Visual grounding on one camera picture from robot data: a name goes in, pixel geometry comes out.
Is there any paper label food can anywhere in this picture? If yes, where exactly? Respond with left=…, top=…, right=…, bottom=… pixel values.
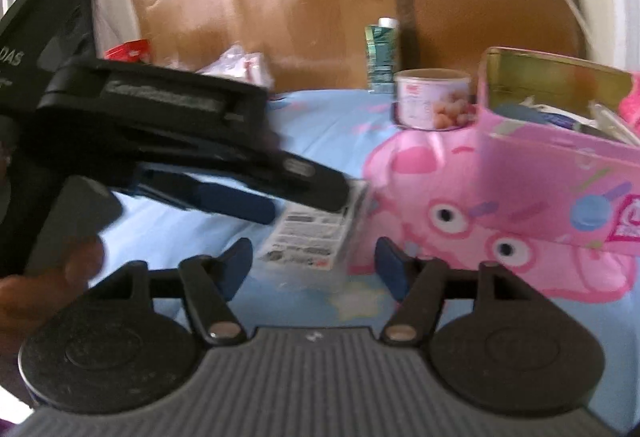
left=395, top=68, right=474, bottom=132

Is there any clear packet with printed label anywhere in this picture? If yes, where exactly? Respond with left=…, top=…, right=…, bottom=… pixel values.
left=257, top=180, right=374, bottom=279

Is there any green white carton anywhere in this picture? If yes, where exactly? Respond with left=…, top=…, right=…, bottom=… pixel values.
left=364, top=17, right=400, bottom=94

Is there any blue printed blanket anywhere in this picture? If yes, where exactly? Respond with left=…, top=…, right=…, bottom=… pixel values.
left=0, top=87, right=640, bottom=418

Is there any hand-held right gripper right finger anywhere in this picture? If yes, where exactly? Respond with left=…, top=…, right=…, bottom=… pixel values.
left=375, top=237, right=527, bottom=346

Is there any magenta pink cloth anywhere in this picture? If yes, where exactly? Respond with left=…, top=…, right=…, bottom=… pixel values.
left=617, top=72, right=640, bottom=139

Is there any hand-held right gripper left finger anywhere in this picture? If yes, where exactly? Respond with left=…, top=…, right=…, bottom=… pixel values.
left=97, top=237, right=254, bottom=346

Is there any red packet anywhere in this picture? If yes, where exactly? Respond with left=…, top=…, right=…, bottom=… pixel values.
left=104, top=40, right=151, bottom=64

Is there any clear plastic bag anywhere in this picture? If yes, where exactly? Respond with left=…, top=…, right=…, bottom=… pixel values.
left=197, top=44, right=275, bottom=91

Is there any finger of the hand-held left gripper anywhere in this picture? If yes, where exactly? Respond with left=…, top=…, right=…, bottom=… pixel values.
left=137, top=150, right=352, bottom=214
left=131, top=168, right=279, bottom=226

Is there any blue soft item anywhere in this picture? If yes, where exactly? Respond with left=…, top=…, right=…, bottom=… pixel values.
left=492, top=102, right=577, bottom=131

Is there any person's left hand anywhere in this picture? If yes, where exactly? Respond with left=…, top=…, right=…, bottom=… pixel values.
left=0, top=236, right=107, bottom=354

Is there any pink tin box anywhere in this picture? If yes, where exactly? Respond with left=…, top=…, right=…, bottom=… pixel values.
left=475, top=46, right=640, bottom=259

